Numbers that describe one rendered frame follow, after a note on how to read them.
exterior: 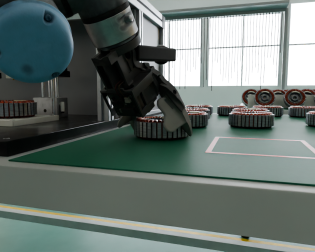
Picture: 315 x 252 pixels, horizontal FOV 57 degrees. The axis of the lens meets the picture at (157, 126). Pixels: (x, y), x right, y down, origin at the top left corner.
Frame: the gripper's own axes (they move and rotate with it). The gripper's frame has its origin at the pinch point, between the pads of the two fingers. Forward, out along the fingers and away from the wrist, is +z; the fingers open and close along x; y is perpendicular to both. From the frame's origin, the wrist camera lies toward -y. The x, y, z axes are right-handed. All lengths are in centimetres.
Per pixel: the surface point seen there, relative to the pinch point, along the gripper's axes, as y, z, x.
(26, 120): 11.0, -9.0, -25.0
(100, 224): -8, 73, -69
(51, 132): 14.8, -10.5, -10.7
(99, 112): -2.1, -1.8, -18.9
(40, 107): -0.1, -4.0, -38.6
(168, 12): -303, 65, -188
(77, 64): -18.2, -7.0, -39.3
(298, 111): -54, 35, 14
